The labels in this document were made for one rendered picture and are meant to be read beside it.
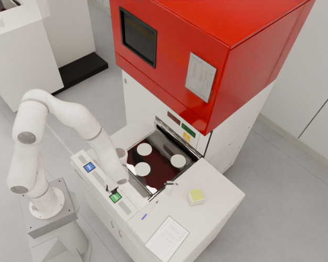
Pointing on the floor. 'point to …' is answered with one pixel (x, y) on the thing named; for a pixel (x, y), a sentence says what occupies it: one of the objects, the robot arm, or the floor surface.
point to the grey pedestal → (62, 243)
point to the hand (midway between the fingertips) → (113, 190)
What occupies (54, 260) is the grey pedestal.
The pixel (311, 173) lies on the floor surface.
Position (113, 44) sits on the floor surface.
